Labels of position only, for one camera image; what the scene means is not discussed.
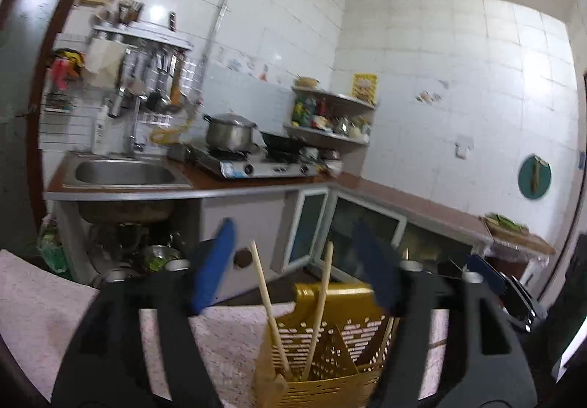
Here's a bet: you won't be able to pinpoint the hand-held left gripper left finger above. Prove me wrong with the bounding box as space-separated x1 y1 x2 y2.
50 218 237 408

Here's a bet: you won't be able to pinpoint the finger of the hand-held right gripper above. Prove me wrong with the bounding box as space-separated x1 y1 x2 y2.
465 253 512 312
502 275 547 334

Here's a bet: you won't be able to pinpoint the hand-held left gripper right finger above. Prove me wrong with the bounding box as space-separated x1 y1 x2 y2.
351 218 537 408

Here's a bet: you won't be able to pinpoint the yellow perforated utensil holder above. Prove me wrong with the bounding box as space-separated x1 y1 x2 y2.
254 282 404 408

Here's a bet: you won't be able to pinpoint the utensil cups with utensils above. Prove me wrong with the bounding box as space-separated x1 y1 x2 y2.
107 0 145 24

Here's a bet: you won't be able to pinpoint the wooden cutting board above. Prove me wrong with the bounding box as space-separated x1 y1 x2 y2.
481 212 557 256

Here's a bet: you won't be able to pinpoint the kitchen counter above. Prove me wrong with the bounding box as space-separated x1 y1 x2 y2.
43 161 498 255

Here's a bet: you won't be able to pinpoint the metal basins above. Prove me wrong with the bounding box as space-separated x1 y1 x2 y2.
89 222 186 292

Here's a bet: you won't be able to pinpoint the round green board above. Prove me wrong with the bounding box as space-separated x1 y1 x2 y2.
518 153 553 200

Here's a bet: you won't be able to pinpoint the gas stove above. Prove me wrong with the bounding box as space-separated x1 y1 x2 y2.
185 143 332 180

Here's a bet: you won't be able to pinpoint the stack of bowls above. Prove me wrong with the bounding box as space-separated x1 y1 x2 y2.
321 149 344 175

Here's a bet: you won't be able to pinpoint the stainless steel sink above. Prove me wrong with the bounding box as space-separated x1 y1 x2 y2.
63 155 192 190

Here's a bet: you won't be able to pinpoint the steel pot with lid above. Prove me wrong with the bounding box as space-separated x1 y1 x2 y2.
203 113 258 153

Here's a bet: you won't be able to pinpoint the black wok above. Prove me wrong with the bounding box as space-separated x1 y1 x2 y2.
259 130 318 153

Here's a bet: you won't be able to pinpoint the green plastic bag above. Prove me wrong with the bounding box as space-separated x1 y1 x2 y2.
37 222 72 278

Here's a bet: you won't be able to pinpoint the metal faucet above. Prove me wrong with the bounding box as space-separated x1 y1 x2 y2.
107 82 146 153

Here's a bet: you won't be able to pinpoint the green bottle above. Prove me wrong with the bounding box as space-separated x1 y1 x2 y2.
292 96 313 127

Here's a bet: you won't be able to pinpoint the white soap bottle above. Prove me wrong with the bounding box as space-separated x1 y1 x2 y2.
91 99 114 155

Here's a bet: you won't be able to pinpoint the pink floral tablecloth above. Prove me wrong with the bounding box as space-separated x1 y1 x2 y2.
0 247 450 408

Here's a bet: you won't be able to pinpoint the white hanging cloth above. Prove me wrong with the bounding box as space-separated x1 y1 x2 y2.
84 39 128 87

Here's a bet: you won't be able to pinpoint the red yellow rubber gloves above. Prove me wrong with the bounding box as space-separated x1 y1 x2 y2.
48 49 86 91

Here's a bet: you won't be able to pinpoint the brown frosted glass door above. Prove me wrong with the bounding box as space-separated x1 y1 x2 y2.
0 0 104 225

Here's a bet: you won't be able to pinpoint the corner wall shelf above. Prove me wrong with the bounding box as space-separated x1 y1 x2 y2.
282 85 380 146

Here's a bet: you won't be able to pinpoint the yellow hose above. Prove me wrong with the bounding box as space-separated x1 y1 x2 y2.
150 103 203 146

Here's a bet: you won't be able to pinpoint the yellow wall poster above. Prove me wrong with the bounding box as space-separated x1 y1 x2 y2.
351 73 379 105

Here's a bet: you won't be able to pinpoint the small wire basket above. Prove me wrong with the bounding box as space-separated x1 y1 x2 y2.
43 92 75 114

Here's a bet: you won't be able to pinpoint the vertical wall pipe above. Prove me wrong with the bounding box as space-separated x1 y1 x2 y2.
196 0 258 103

